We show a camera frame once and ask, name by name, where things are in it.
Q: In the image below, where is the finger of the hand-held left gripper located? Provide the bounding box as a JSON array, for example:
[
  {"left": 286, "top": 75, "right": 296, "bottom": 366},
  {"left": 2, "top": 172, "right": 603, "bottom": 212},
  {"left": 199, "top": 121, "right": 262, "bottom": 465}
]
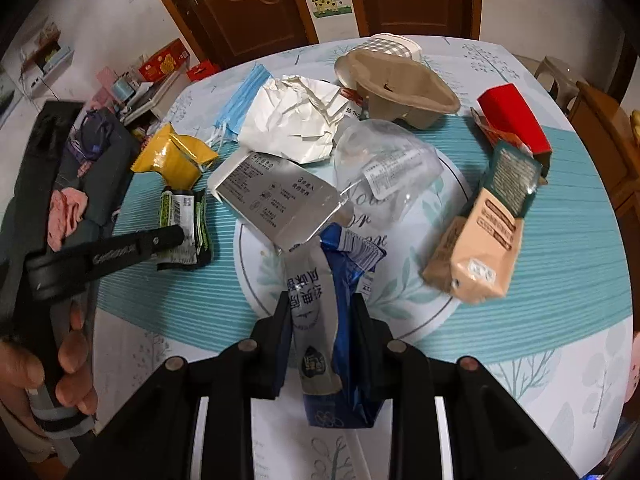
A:
[{"left": 82, "top": 224, "right": 186, "bottom": 286}]

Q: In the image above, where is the grey plastic stool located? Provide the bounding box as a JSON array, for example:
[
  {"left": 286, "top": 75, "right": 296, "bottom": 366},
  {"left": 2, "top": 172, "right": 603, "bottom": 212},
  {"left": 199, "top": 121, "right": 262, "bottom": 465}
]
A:
[{"left": 535, "top": 56, "right": 588, "bottom": 111}]

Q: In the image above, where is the blue white milk pouch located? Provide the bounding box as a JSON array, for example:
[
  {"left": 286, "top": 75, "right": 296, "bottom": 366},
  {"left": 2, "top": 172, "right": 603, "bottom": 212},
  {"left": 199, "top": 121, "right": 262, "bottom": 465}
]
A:
[{"left": 282, "top": 225, "right": 388, "bottom": 428}]

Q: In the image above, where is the white wall shelf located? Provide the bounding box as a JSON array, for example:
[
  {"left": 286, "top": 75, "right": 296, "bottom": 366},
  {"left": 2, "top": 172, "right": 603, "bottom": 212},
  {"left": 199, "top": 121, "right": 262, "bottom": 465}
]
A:
[{"left": 20, "top": 22, "right": 76, "bottom": 96}]

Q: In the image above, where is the small red gift box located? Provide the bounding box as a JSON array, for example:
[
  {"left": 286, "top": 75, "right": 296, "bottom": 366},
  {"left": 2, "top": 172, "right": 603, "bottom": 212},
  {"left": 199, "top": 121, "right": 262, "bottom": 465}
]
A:
[{"left": 186, "top": 60, "right": 221, "bottom": 82}]

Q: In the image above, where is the red cardboard box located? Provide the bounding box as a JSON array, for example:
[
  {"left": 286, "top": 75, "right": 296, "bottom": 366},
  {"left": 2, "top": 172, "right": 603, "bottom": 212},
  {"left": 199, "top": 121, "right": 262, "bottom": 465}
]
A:
[{"left": 470, "top": 85, "right": 553, "bottom": 156}]

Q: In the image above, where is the dark grey bag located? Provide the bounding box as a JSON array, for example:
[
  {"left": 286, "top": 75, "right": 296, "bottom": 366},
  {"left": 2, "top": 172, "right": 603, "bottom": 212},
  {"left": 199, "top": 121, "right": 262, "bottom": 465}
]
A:
[{"left": 50, "top": 107, "right": 143, "bottom": 256}]

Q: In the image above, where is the wooden cabinet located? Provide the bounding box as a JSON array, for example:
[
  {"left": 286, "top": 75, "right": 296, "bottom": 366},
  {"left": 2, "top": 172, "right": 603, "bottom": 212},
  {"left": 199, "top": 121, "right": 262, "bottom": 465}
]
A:
[{"left": 567, "top": 80, "right": 640, "bottom": 211}]

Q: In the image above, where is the brown pulp cup tray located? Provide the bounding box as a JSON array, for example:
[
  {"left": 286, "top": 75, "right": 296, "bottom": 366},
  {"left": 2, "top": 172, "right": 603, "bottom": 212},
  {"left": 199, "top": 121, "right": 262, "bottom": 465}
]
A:
[{"left": 334, "top": 50, "right": 461, "bottom": 131}]

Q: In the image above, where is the green black wrapper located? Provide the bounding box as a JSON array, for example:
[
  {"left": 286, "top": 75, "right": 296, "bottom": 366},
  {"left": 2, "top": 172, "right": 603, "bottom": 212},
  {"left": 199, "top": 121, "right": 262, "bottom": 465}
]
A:
[{"left": 157, "top": 187, "right": 213, "bottom": 271}]

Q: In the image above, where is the white low table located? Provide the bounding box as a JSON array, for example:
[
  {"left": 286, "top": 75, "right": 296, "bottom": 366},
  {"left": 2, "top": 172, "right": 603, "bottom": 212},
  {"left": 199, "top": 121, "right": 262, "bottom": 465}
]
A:
[{"left": 120, "top": 70, "right": 191, "bottom": 126}]

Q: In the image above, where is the red yellow gift box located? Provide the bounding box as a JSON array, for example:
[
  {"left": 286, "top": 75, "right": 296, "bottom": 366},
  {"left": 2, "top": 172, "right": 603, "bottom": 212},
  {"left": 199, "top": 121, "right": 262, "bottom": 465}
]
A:
[{"left": 138, "top": 39, "right": 191, "bottom": 81}]

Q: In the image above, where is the grey carton box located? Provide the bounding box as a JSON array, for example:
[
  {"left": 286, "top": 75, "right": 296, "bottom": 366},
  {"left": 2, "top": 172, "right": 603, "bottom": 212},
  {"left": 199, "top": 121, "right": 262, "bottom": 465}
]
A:
[{"left": 207, "top": 151, "right": 351, "bottom": 253}]

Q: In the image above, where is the light blue tape roll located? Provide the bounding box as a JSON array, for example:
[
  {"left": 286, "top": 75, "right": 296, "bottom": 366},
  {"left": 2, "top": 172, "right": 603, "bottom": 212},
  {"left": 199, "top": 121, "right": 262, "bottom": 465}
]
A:
[{"left": 112, "top": 77, "right": 138, "bottom": 101}]

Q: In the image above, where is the person's left hand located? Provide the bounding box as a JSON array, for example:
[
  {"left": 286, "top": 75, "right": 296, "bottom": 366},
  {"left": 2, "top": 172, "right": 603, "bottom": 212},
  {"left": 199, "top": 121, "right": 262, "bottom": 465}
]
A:
[{"left": 0, "top": 305, "right": 99, "bottom": 418}]

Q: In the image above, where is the yellow packet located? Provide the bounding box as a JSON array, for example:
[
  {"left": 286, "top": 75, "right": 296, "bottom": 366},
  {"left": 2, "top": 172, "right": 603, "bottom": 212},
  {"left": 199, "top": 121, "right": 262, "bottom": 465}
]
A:
[{"left": 131, "top": 124, "right": 220, "bottom": 190}]

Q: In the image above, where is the clear plastic bottle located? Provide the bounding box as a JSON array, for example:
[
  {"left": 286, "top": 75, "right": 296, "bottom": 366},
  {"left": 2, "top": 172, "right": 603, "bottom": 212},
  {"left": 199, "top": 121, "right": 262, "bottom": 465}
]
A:
[{"left": 332, "top": 120, "right": 443, "bottom": 241}]

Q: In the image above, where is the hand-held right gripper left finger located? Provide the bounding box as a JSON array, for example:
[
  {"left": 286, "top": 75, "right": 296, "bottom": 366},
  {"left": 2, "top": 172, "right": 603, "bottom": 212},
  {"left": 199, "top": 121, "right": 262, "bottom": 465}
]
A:
[{"left": 65, "top": 305, "right": 296, "bottom": 480}]

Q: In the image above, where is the printed teal white tablecloth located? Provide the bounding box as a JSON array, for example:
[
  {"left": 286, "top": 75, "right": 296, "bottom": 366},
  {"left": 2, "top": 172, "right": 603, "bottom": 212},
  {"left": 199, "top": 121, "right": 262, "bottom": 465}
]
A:
[{"left": 92, "top": 35, "right": 636, "bottom": 480}]

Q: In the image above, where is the pink cloth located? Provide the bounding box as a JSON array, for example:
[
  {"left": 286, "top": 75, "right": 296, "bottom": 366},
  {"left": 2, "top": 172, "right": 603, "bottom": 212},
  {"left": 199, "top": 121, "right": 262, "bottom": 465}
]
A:
[{"left": 47, "top": 187, "right": 91, "bottom": 251}]

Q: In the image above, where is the white paper bag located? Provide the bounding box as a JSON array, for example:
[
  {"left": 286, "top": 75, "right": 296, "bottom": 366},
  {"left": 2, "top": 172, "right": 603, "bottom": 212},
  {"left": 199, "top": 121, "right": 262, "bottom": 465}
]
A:
[{"left": 237, "top": 75, "right": 351, "bottom": 166}]

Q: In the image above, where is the blue face mask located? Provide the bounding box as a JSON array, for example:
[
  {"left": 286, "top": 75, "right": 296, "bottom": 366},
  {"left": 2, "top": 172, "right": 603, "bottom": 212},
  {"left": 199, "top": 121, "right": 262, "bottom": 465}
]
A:
[{"left": 212, "top": 63, "right": 273, "bottom": 148}]

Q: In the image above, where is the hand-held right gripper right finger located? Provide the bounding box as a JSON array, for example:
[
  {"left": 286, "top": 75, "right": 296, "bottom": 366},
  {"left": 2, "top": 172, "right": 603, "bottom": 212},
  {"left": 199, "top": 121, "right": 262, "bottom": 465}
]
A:
[{"left": 350, "top": 292, "right": 586, "bottom": 480}]

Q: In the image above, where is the beige green drink carton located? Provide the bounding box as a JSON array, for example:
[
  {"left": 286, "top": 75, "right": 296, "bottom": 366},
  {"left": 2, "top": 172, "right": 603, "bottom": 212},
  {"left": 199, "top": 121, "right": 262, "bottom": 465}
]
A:
[{"left": 422, "top": 140, "right": 546, "bottom": 303}]

